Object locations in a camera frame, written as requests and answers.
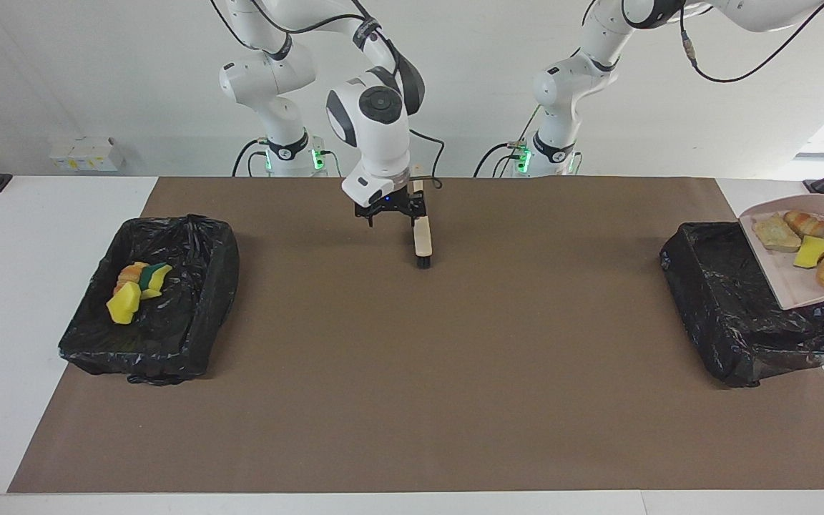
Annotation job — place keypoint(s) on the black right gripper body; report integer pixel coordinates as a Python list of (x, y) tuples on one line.
[(390, 204)]

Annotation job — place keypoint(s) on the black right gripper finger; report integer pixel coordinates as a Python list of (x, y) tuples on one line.
[(365, 214), (415, 207)]

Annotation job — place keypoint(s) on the beige hand brush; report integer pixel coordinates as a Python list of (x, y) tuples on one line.
[(423, 239)]

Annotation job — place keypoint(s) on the yellow sponge piece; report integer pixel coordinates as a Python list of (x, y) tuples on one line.
[(812, 252), (124, 304), (154, 277)]

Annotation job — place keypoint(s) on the striped croissant piece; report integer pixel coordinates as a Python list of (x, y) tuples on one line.
[(807, 223), (128, 275)]

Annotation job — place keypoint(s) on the pale bread chunk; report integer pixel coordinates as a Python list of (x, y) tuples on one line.
[(775, 234)]

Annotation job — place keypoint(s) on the beige plastic dustpan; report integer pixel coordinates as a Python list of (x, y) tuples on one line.
[(798, 286)]

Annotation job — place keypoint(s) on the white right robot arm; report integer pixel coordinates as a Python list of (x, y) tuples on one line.
[(376, 129)]

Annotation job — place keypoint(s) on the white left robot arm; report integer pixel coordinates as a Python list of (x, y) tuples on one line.
[(569, 79)]

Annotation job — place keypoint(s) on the black bag lined bin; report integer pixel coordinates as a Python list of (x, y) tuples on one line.
[(190, 315), (734, 315)]

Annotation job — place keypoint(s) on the brown table mat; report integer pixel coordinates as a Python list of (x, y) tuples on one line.
[(412, 429)]

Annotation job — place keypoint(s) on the white wall boxes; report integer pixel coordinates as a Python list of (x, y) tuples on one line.
[(86, 154)]

